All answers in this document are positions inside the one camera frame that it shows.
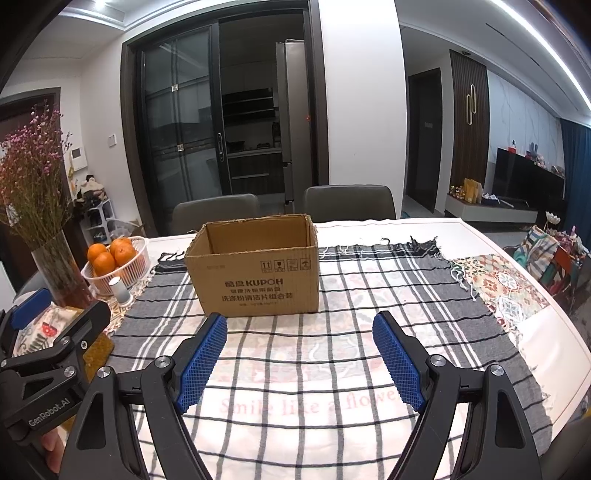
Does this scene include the grey cylinder white base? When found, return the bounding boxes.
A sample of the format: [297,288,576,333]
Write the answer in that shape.
[107,277,134,308]

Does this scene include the glass vase with pink flowers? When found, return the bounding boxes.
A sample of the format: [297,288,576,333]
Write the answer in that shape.
[0,90,70,296]

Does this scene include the white plastic basket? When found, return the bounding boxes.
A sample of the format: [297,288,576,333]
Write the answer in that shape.
[81,236,152,296]

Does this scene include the brown cardboard box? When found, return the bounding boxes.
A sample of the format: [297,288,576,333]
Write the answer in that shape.
[185,213,320,318]

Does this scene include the white shoe rack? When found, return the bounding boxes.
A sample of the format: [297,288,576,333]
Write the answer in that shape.
[85,198,112,245]

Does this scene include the white television cabinet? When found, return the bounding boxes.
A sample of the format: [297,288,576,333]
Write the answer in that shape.
[445,191,539,223]

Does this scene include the blue curtain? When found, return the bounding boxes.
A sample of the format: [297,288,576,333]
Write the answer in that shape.
[561,117,591,259]

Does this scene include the person's left hand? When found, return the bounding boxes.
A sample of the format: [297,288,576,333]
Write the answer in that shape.
[39,427,71,476]

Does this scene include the grey chair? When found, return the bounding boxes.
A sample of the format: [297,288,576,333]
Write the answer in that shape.
[303,185,397,223]
[172,194,260,237]

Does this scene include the dark sliding glass door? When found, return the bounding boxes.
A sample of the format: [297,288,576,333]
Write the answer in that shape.
[121,7,329,236]

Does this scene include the dark slatted panel gold handle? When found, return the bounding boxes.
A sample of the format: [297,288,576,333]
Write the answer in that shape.
[450,50,489,204]

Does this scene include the colourful striped bag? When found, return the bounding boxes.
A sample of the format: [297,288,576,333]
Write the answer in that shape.
[512,226,589,296]

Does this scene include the ceiling light strip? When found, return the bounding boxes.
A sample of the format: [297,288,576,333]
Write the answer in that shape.
[492,0,591,116]

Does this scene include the pink dried flowers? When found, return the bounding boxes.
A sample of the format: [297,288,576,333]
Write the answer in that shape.
[0,104,75,250]

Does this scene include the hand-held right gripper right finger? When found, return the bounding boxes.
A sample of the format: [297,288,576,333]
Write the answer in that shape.
[372,311,543,480]

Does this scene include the grey white checked cloth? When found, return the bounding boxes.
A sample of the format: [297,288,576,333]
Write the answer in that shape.
[106,237,555,480]

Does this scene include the tile patterned tablecloth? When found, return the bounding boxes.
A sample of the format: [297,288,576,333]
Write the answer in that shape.
[11,254,552,358]

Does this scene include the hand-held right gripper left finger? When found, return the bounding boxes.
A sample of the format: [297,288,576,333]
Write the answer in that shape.
[62,312,229,480]

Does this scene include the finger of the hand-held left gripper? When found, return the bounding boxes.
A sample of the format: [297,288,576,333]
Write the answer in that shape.
[0,287,52,352]
[0,300,112,386]

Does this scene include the black television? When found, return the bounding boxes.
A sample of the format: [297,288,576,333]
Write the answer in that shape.
[492,148,566,202]

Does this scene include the silver refrigerator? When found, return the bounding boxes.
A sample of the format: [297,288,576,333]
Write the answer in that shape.
[276,41,308,215]

